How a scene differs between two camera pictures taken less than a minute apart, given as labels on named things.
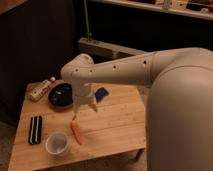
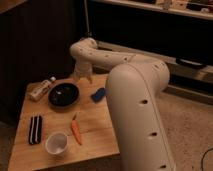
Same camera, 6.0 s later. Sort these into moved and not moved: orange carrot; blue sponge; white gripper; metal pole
Moved: white gripper
Not moved: metal pole; orange carrot; blue sponge
